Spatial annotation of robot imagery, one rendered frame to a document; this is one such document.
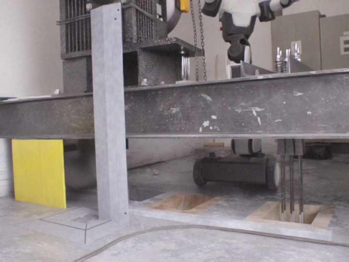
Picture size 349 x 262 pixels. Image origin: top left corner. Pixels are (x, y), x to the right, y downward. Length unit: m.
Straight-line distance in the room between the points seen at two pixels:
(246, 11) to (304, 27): 2.05
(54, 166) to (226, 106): 1.11
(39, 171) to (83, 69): 0.70
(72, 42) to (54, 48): 1.04
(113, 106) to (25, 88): 1.32
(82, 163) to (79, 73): 0.71
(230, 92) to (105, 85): 0.59
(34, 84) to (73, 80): 0.86
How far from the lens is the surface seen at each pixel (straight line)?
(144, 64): 1.83
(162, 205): 2.07
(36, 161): 2.29
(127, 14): 1.89
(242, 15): 2.69
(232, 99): 1.54
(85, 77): 2.03
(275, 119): 1.48
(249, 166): 2.40
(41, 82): 2.97
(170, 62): 2.04
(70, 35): 2.11
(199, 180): 2.52
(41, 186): 2.28
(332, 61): 4.55
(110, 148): 1.69
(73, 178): 2.59
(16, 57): 2.87
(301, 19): 4.70
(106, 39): 1.73
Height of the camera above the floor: 0.50
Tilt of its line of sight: 1 degrees down
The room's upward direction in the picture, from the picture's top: 2 degrees counter-clockwise
